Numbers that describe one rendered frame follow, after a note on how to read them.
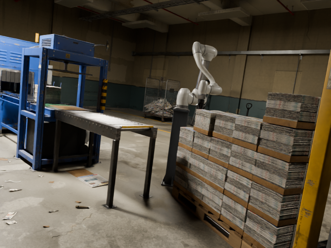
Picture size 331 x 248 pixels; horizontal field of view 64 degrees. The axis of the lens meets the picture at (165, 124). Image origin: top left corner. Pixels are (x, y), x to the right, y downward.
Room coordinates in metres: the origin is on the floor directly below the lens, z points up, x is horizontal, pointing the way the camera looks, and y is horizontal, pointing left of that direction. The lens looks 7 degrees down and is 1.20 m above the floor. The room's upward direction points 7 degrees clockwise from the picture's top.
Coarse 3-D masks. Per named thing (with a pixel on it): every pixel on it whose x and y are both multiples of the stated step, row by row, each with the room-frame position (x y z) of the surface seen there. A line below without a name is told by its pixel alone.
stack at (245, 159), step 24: (192, 144) 2.77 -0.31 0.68; (216, 144) 2.43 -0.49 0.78; (192, 168) 2.72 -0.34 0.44; (216, 168) 2.37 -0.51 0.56; (240, 168) 2.12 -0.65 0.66; (192, 192) 2.66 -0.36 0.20; (216, 192) 2.34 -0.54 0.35; (240, 192) 2.08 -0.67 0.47; (240, 216) 2.04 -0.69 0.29; (240, 240) 2.00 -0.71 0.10
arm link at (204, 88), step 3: (201, 81) 3.02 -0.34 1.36; (204, 81) 3.01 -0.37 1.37; (201, 84) 3.00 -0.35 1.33; (204, 84) 3.00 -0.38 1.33; (207, 84) 3.02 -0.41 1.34; (201, 87) 3.00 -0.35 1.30; (204, 87) 2.99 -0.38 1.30; (207, 87) 3.01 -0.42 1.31; (210, 87) 3.03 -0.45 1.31; (198, 90) 3.04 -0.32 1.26; (201, 90) 3.00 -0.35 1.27; (204, 90) 3.00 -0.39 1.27; (207, 90) 3.01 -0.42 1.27; (210, 90) 3.02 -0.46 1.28; (201, 93) 3.00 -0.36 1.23; (204, 93) 3.01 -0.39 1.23; (207, 93) 3.05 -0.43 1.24
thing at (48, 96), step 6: (36, 90) 4.16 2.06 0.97; (48, 90) 4.06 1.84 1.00; (54, 90) 4.13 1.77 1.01; (60, 90) 4.19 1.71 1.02; (36, 96) 4.15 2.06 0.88; (48, 96) 4.07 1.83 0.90; (54, 96) 4.14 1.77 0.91; (60, 96) 4.20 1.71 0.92; (48, 102) 4.07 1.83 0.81; (54, 102) 4.14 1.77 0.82
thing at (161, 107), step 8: (152, 80) 11.46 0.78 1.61; (160, 88) 11.73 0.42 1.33; (144, 96) 11.22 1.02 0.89; (152, 96) 10.90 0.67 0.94; (176, 96) 11.05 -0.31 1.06; (152, 104) 11.07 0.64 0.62; (160, 104) 10.68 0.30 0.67; (168, 104) 10.81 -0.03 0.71; (144, 112) 11.15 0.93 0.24; (152, 112) 10.80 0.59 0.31; (160, 112) 10.68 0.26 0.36; (168, 112) 10.81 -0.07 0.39
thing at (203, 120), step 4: (196, 112) 2.77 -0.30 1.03; (200, 112) 2.69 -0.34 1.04; (204, 112) 2.62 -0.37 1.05; (208, 112) 2.56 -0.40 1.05; (212, 112) 2.56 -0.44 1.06; (216, 112) 2.62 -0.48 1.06; (196, 116) 2.77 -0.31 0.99; (200, 116) 2.68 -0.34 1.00; (204, 116) 2.61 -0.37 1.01; (208, 116) 2.55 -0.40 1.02; (212, 116) 2.53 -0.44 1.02; (196, 120) 2.76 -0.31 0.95; (200, 120) 2.68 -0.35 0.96; (204, 120) 2.62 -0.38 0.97; (208, 120) 2.55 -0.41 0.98; (212, 120) 2.54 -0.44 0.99; (196, 124) 2.75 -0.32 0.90; (200, 124) 2.67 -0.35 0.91; (204, 124) 2.61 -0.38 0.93; (208, 124) 2.54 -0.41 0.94; (212, 124) 2.54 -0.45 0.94; (204, 128) 2.59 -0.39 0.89; (208, 128) 2.53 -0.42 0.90; (212, 128) 2.55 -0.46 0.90
